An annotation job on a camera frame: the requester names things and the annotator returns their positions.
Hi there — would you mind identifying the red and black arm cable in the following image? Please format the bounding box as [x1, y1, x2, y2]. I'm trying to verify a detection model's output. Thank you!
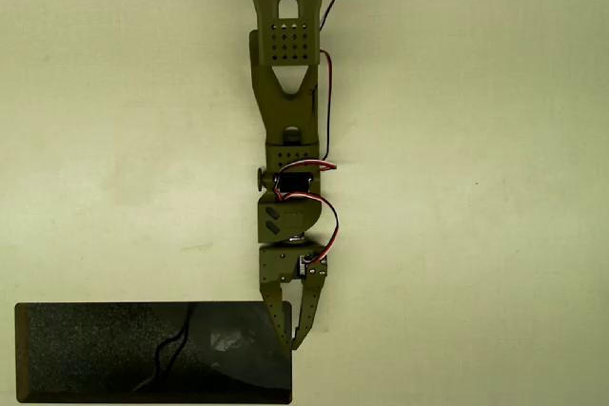
[317, 0, 354, 173]

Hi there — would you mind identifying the red white black servo cable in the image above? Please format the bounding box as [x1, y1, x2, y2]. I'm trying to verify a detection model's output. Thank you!
[274, 160, 342, 267]

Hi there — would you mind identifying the black rectangular tray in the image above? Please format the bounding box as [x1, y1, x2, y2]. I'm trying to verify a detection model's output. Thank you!
[13, 300, 293, 405]

